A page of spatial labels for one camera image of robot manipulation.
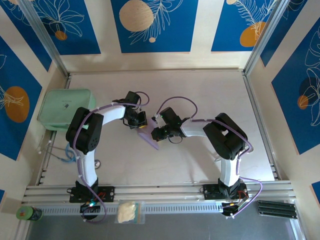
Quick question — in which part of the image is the black controller board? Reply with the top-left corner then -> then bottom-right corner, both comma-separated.
79,201 -> 102,215
221,201 -> 241,218

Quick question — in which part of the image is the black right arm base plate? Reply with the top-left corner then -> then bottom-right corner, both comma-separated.
199,183 -> 248,201

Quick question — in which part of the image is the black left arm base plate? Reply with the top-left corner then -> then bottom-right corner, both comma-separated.
66,186 -> 116,203

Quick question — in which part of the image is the clear bag with cream contents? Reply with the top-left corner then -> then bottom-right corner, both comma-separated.
114,199 -> 146,225

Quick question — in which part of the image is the black ribbed block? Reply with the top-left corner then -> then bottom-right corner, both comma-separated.
257,199 -> 298,220

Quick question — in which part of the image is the blue tube stethoscope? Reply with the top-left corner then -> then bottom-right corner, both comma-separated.
37,141 -> 102,170

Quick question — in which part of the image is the grey slotted cable duct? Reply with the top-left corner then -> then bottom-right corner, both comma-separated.
37,201 -> 260,216

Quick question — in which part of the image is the blue floral wall poster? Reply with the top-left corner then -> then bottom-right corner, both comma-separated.
259,0 -> 309,68
0,0 -> 53,73
0,34 -> 43,161
211,0 -> 278,53
29,0 -> 102,56
110,0 -> 199,54
271,17 -> 320,156

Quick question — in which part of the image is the lilac paper sheet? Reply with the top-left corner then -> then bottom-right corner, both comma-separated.
136,117 -> 160,151

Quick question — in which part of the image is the aluminium frame post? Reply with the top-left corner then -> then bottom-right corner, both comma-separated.
243,0 -> 293,76
18,0 -> 71,77

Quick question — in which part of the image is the mint green zip pouch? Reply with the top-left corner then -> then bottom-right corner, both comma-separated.
37,89 -> 97,132

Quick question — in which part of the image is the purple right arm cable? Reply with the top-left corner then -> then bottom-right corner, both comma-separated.
154,96 -> 263,218

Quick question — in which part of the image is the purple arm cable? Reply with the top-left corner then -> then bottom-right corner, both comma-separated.
154,96 -> 263,218
74,91 -> 151,225

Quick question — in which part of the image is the aluminium mounting rail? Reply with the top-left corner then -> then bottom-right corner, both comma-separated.
21,180 -> 297,204

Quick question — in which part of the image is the green can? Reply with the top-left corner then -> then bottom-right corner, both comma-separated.
16,206 -> 43,222

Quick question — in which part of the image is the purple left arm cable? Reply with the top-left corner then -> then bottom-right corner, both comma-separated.
74,91 -> 151,225

